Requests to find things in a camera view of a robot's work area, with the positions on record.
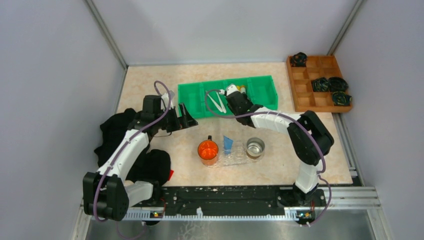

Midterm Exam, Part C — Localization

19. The green compartment bin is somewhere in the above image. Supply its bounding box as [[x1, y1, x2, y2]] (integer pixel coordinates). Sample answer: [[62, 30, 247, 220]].
[[177, 75, 279, 119]]

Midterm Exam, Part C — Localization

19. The orange plastic mug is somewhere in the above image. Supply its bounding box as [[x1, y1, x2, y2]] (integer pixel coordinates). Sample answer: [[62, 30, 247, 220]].
[[197, 135, 219, 167]]

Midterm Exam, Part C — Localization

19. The blue toothpaste tube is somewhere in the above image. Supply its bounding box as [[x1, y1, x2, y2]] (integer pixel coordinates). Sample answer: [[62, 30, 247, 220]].
[[223, 135, 234, 155]]

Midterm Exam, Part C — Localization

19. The steel cup orange sleeve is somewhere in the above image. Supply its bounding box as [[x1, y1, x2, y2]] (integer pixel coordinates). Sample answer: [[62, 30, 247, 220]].
[[246, 137, 265, 159]]

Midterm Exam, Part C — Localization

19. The clear textured plastic tray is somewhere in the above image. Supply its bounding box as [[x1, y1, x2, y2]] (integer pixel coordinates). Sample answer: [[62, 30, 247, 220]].
[[208, 141, 265, 168]]

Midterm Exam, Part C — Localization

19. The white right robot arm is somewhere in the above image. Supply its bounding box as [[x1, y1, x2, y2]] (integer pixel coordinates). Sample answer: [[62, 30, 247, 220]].
[[225, 90, 335, 205]]

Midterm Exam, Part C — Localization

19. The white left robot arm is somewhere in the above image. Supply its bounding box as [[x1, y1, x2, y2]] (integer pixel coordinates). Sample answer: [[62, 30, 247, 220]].
[[82, 93, 199, 222]]

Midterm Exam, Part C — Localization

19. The brown wooden compartment tray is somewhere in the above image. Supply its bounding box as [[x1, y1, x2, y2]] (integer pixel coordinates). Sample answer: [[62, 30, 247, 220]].
[[286, 52, 353, 113]]

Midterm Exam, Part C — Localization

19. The black cloth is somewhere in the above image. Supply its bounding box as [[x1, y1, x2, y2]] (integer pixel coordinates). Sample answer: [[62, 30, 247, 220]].
[[94, 108, 171, 186]]

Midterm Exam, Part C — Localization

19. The red tag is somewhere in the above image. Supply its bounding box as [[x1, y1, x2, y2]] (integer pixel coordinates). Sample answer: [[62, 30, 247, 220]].
[[168, 169, 174, 181]]

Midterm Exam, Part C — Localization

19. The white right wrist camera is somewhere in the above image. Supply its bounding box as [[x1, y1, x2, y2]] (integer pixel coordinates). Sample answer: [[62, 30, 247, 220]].
[[218, 84, 240, 97]]

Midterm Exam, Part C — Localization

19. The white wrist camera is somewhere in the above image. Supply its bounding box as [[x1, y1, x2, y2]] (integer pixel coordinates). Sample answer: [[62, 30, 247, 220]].
[[218, 84, 240, 97], [161, 90, 175, 111]]

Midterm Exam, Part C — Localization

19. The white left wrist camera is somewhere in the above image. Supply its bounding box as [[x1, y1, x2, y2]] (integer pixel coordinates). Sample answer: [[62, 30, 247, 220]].
[[161, 90, 175, 111]]

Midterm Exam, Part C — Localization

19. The black coiled cable top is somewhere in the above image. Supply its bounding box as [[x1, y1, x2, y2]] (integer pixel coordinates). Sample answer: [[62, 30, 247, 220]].
[[290, 52, 308, 68]]

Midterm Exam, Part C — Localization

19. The black coiled cable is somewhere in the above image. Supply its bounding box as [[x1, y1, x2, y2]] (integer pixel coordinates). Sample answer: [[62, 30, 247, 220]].
[[331, 91, 353, 107], [311, 77, 331, 93], [290, 52, 308, 68], [327, 76, 349, 93]]

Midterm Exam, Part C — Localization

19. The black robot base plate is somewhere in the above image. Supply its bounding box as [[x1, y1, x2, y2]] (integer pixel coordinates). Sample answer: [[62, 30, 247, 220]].
[[136, 185, 327, 217]]

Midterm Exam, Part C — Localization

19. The black coiled cable middle left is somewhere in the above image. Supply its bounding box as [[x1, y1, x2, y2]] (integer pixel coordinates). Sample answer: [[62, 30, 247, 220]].
[[311, 77, 331, 93]]

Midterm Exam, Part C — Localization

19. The black coiled cable middle right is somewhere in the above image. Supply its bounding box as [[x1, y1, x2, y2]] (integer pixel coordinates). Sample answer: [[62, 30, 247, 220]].
[[327, 76, 349, 93]]

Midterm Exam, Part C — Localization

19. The black coiled cable bottom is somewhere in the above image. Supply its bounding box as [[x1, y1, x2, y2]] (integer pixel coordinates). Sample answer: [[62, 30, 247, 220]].
[[331, 91, 353, 107]]

